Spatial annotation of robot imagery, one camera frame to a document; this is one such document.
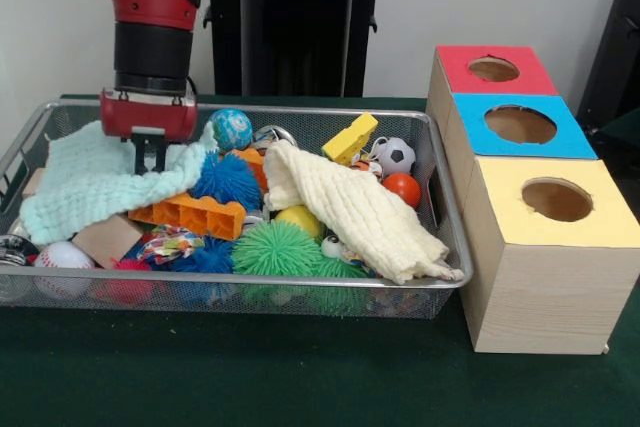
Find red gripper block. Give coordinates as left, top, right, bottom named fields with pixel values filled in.
left=98, top=88, right=200, bottom=174

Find wooden box with three holes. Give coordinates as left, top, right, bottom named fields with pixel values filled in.
left=425, top=44, right=640, bottom=356

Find orange-red smooth ball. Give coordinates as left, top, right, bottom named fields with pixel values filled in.
left=382, top=172, right=422, bottom=209

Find dark green table cloth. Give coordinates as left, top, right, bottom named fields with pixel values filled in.
left=0, top=93, right=640, bottom=427

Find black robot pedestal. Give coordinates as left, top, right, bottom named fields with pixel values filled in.
left=199, top=0, right=404, bottom=98

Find globe print ball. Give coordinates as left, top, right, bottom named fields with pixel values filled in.
left=208, top=108, right=254, bottom=152

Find yellow toy block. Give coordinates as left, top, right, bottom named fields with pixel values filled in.
left=322, top=113, right=381, bottom=166

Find shallow wire mesh bin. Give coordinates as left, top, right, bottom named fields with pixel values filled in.
left=0, top=99, right=474, bottom=321

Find cream knitted cloth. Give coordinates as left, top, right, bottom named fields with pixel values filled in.
left=262, top=139, right=464, bottom=284

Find orange long toy block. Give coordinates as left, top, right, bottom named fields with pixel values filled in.
left=128, top=192, right=247, bottom=241

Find small soccer ball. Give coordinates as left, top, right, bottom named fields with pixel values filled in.
left=375, top=136, right=417, bottom=177

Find green spiky rubber ball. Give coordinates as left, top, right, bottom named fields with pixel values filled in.
left=230, top=219, right=324, bottom=278

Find blue spiky rubber ball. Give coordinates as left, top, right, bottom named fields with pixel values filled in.
left=169, top=239, right=236, bottom=274
left=192, top=151, right=262, bottom=201

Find white baseball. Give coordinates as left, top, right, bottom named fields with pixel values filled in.
left=33, top=240, right=96, bottom=271

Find mint knitted cloth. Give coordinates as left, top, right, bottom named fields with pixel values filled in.
left=19, top=119, right=221, bottom=246

